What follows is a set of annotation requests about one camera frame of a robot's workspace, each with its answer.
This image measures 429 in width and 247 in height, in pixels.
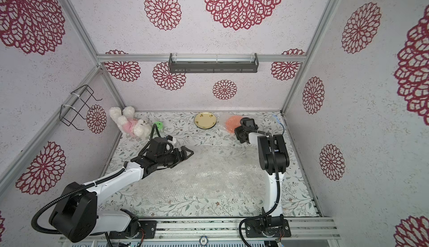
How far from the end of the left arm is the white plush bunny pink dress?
278mm

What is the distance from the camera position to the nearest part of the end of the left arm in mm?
629

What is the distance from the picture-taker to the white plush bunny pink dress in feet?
3.25
